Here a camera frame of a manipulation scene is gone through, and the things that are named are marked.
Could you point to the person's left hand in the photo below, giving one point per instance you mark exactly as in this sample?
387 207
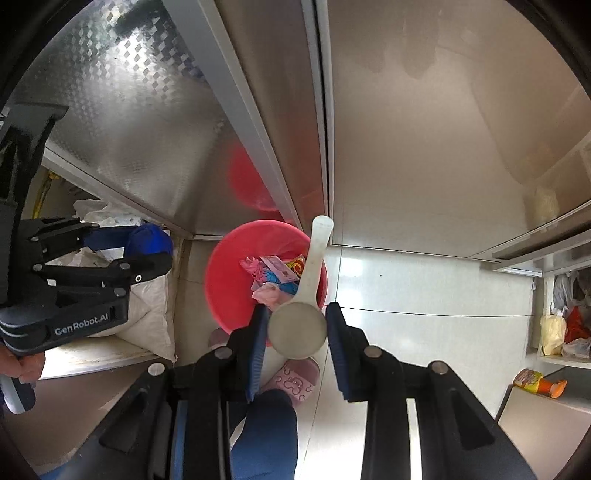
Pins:
23 367

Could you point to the pink and blue plastic bag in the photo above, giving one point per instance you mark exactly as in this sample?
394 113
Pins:
253 268

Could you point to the yellow snack bag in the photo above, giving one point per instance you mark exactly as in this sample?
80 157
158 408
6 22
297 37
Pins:
527 378

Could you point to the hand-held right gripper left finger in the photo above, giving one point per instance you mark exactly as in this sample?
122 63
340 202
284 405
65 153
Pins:
258 355

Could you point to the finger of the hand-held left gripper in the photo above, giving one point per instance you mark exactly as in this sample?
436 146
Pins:
111 240
147 267

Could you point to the silver sachet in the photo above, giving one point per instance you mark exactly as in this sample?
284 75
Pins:
276 266

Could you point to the red plastic bucket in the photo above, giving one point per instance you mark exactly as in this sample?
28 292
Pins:
221 286

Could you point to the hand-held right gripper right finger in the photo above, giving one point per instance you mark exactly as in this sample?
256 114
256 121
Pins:
339 355

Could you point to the white plastic scoop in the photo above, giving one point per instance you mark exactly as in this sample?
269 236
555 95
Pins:
298 330

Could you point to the orange candy wrapper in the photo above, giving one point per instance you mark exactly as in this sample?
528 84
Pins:
298 266

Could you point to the white shelf unit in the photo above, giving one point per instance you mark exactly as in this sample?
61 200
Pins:
533 323

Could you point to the white plastic bag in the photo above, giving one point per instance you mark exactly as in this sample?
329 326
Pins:
101 214
577 347

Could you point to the cream plastic bag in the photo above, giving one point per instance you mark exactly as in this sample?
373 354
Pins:
552 334

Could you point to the grey plastic bag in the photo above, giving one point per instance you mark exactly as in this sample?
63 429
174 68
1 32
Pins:
561 290

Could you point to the large white woven sack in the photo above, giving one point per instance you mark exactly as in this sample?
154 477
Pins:
147 318

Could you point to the smooth steel cabinet door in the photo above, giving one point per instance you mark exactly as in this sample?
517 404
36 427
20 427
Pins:
438 138

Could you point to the red plastic bag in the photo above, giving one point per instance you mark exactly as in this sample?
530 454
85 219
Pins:
579 323

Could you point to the embossed steel cabinet door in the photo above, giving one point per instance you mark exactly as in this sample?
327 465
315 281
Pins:
115 115

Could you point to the orange plastic item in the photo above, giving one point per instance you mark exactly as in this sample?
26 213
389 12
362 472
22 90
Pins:
557 387

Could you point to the blue round object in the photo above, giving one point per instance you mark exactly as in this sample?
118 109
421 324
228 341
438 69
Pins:
150 240

